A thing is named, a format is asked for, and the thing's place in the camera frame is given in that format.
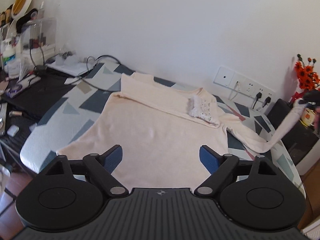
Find cream sweater with lace cuffs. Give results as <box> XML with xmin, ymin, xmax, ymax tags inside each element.
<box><xmin>57</xmin><ymin>73</ymin><xmax>301</xmax><ymax>190</ymax></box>

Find cream cartoon mug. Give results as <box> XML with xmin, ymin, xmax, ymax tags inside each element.
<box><xmin>301</xmin><ymin>108</ymin><xmax>316</xmax><ymax>127</ymax></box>

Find orange artificial flowers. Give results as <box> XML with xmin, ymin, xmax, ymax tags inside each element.
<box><xmin>294</xmin><ymin>54</ymin><xmax>319</xmax><ymax>91</ymax></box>

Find black cabinet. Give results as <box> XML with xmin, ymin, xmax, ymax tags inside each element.
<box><xmin>267</xmin><ymin>99</ymin><xmax>319</xmax><ymax>165</ymax></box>

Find black plug right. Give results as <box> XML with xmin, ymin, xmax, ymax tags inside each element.
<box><xmin>262</xmin><ymin>96</ymin><xmax>271</xmax><ymax>108</ymax></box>

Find black plug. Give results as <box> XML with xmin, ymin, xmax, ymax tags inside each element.
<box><xmin>262</xmin><ymin>96</ymin><xmax>271</xmax><ymax>108</ymax></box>
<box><xmin>252</xmin><ymin>92</ymin><xmax>262</xmax><ymax>109</ymax></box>

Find black plug left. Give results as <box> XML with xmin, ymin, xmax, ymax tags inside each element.
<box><xmin>252</xmin><ymin>92</ymin><xmax>262</xmax><ymax>109</ymax></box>

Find black side desk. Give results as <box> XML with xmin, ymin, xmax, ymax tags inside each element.
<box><xmin>1</xmin><ymin>72</ymin><xmax>78</xmax><ymax>148</ymax></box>

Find white papers stack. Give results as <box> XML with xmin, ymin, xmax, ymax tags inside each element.
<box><xmin>46</xmin><ymin>62</ymin><xmax>88</xmax><ymax>77</ymax></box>

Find clear acrylic organizer box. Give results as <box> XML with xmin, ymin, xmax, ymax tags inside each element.
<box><xmin>20</xmin><ymin>17</ymin><xmax>57</xmax><ymax>66</ymax></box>

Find white lotion bottle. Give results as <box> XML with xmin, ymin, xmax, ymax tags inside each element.
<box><xmin>2</xmin><ymin>44</ymin><xmax>16</xmax><ymax>74</ymax></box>

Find round mirror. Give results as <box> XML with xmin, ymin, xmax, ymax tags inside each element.
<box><xmin>11</xmin><ymin>0</ymin><xmax>32</xmax><ymax>20</ymax></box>

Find white cable in socket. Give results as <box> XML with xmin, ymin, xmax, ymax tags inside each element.
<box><xmin>228</xmin><ymin>80</ymin><xmax>240</xmax><ymax>101</ymax></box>

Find white wall socket panel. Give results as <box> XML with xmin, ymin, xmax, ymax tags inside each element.
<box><xmin>213</xmin><ymin>66</ymin><xmax>276</xmax><ymax>103</ymax></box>

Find black cable on table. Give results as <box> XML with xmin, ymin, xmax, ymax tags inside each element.
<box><xmin>81</xmin><ymin>55</ymin><xmax>123</xmax><ymax>91</ymax></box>

